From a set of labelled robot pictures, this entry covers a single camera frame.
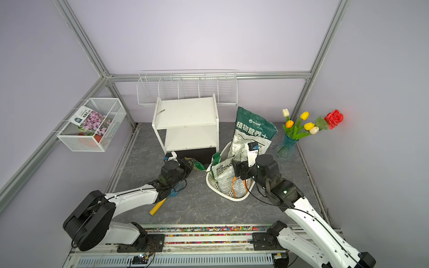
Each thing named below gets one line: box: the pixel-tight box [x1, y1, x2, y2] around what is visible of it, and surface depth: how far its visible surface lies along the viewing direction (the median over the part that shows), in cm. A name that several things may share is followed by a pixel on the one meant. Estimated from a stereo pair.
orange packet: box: [231, 176, 249, 199], surface depth 82 cm
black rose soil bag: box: [211, 159, 236, 194], surface depth 86 cm
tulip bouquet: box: [282, 108, 329, 141], surface depth 86 cm
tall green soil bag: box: [229, 106, 279, 152], surface depth 84 cm
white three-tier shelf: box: [151, 93, 220, 154], surface depth 81 cm
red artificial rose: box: [323, 109, 344, 131], surface depth 73 cm
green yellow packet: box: [184, 156, 207, 171], surface depth 87 cm
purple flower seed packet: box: [69, 105, 113, 137], surface depth 75 cm
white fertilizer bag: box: [228, 128, 273, 162], surface depth 88 cm
